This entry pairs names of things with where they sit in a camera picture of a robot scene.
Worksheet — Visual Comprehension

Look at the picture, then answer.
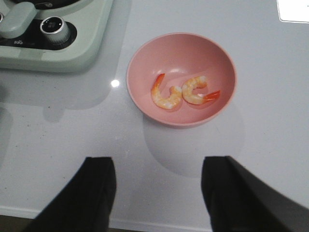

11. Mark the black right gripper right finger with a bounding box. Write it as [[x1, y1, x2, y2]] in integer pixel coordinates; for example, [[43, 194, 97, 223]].
[[201, 156, 309, 232]]

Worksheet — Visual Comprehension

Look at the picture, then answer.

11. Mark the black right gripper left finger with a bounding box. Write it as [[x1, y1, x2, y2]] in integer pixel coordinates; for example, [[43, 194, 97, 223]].
[[24, 157, 116, 232]]

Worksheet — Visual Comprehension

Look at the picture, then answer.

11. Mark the cooked shrimp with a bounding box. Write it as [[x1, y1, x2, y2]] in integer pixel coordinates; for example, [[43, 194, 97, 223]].
[[151, 73, 182, 110], [182, 76, 221, 105]]

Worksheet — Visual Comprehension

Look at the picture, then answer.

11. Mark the pink bowl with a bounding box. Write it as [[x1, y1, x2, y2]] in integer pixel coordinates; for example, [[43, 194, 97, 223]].
[[126, 32, 237, 128]]

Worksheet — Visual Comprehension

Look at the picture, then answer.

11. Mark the green breakfast maker base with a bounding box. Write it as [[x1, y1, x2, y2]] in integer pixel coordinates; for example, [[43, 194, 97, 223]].
[[0, 0, 113, 73]]

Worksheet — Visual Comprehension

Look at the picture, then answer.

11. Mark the right silver control knob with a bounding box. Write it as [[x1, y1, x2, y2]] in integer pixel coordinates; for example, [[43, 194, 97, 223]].
[[40, 16, 70, 45]]

